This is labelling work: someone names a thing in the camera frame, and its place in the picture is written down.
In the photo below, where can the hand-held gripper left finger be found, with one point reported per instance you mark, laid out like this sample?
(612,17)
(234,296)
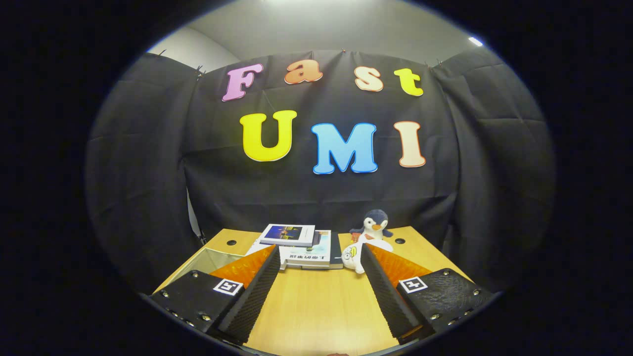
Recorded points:
(254,301)

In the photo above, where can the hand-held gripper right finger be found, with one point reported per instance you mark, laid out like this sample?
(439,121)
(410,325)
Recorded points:
(388,301)

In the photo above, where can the green storage box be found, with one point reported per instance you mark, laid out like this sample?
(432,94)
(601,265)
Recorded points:
(207,259)

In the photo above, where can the white plush toy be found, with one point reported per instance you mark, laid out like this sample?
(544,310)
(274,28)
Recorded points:
(352,257)

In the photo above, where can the white book with printed spine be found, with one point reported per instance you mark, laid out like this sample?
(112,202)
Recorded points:
(306,254)

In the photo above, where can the dark grey book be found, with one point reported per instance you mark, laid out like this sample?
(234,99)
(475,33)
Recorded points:
(336,249)

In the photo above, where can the blue cover book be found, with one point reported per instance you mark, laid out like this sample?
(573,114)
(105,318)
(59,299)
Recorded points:
(288,235)

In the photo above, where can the penguin plush toy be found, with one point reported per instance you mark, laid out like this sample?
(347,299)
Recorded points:
(376,225)

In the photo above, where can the small ceiling light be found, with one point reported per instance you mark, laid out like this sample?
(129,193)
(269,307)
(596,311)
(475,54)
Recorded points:
(475,41)

